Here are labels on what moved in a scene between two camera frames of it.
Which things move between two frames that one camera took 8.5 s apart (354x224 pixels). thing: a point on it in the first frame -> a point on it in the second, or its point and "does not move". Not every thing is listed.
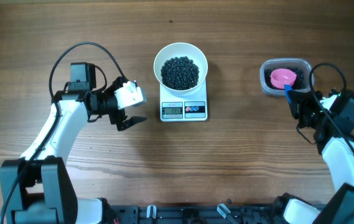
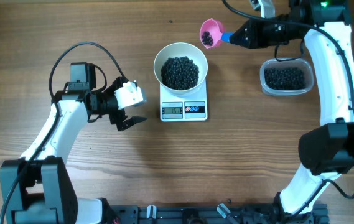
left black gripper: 116,117 does not move
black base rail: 193,214 does not move
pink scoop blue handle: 283,78 -> 211,32
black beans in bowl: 180,73 does not move
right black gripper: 297,104 -> 254,38
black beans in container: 300,82 does not move
